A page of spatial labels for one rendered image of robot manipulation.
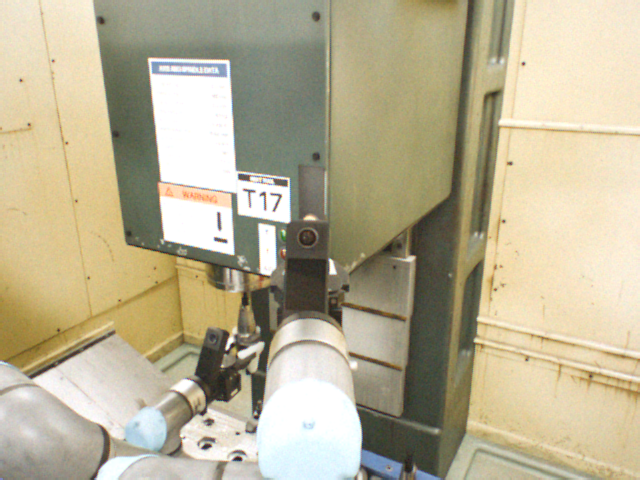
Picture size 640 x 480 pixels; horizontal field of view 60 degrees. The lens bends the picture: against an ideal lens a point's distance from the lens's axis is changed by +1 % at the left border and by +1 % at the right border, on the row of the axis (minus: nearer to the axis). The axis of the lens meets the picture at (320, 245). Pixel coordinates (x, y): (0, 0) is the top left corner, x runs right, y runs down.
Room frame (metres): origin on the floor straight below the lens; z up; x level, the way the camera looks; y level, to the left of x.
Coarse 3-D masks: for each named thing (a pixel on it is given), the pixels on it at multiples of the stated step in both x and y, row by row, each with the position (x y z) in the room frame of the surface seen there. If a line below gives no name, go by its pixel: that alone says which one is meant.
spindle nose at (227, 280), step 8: (208, 264) 1.07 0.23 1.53; (208, 272) 1.07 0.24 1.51; (216, 272) 1.05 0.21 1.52; (224, 272) 1.04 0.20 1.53; (232, 272) 1.04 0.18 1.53; (240, 272) 1.04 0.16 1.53; (208, 280) 1.08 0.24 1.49; (216, 280) 1.05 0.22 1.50; (224, 280) 1.04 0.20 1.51; (232, 280) 1.04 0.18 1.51; (240, 280) 1.04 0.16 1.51; (248, 280) 1.04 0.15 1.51; (256, 280) 1.05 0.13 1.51; (264, 280) 1.06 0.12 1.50; (216, 288) 1.06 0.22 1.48; (224, 288) 1.04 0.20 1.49; (232, 288) 1.04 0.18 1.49; (240, 288) 1.04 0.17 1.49; (248, 288) 1.04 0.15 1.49; (256, 288) 1.05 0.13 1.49
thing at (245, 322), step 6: (240, 306) 1.11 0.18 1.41; (246, 306) 1.11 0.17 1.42; (240, 312) 1.11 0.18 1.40; (246, 312) 1.10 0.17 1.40; (252, 312) 1.12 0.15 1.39; (240, 318) 1.10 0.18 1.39; (246, 318) 1.10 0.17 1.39; (252, 318) 1.11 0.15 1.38; (240, 324) 1.10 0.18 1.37; (246, 324) 1.10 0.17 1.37; (252, 324) 1.11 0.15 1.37; (240, 330) 1.10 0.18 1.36; (246, 330) 1.10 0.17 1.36; (252, 330) 1.10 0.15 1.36
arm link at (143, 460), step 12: (144, 456) 0.39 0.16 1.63; (156, 456) 0.41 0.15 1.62; (108, 468) 0.38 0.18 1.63; (120, 468) 0.38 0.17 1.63; (132, 468) 0.38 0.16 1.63; (144, 468) 0.37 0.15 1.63; (156, 468) 0.37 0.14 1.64; (168, 468) 0.37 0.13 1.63; (180, 468) 0.38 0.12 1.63; (192, 468) 0.38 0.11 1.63; (204, 468) 0.38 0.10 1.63; (216, 468) 0.38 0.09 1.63
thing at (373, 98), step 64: (128, 0) 0.95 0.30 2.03; (192, 0) 0.89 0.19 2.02; (256, 0) 0.84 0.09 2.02; (320, 0) 0.79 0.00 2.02; (384, 0) 0.93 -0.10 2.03; (448, 0) 1.22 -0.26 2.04; (128, 64) 0.96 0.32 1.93; (256, 64) 0.84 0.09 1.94; (320, 64) 0.79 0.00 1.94; (384, 64) 0.94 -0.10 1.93; (448, 64) 1.25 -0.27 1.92; (128, 128) 0.97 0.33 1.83; (256, 128) 0.84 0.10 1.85; (320, 128) 0.79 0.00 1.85; (384, 128) 0.95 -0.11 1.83; (448, 128) 1.28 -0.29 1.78; (128, 192) 0.98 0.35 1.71; (384, 192) 0.96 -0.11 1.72; (448, 192) 1.32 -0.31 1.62; (192, 256) 0.91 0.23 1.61; (256, 256) 0.85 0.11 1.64
